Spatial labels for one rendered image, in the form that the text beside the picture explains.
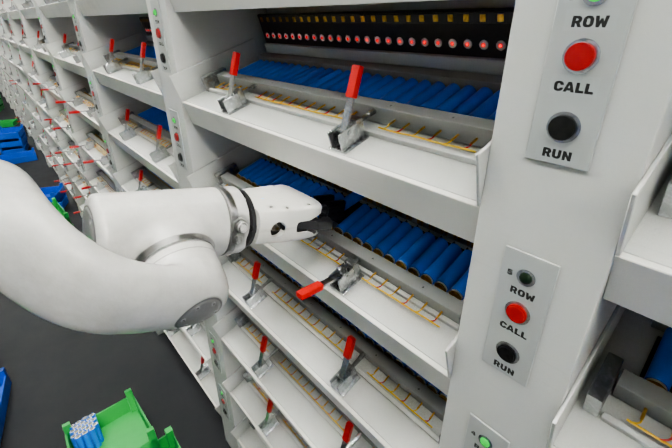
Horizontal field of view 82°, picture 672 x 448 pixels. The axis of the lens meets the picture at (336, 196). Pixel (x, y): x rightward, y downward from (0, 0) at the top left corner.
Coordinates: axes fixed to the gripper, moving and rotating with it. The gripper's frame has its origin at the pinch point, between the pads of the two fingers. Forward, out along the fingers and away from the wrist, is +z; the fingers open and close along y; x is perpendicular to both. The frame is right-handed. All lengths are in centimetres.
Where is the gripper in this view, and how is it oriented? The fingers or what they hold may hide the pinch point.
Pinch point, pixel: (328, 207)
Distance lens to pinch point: 59.2
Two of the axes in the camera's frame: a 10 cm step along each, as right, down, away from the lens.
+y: -6.6, -3.1, 6.8
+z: 7.3, -0.7, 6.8
